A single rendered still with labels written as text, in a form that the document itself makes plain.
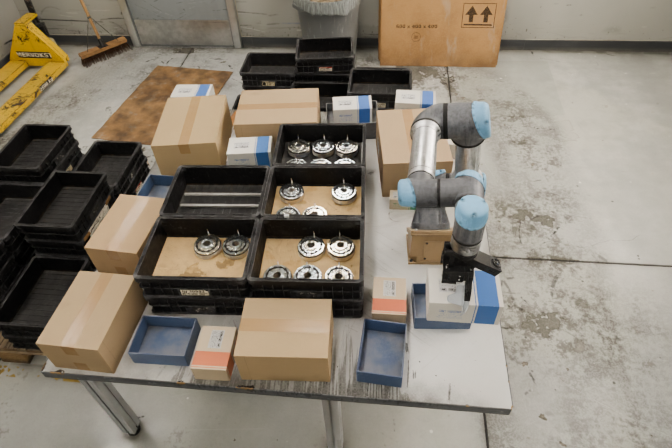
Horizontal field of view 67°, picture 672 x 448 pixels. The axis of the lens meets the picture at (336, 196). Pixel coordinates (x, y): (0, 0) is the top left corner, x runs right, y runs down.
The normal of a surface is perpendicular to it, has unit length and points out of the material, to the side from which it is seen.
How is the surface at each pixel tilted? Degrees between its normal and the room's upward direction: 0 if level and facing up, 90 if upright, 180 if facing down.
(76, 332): 0
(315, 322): 0
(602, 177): 0
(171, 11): 90
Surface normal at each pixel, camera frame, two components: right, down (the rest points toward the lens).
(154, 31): -0.10, 0.70
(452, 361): -0.04, -0.72
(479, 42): -0.14, 0.47
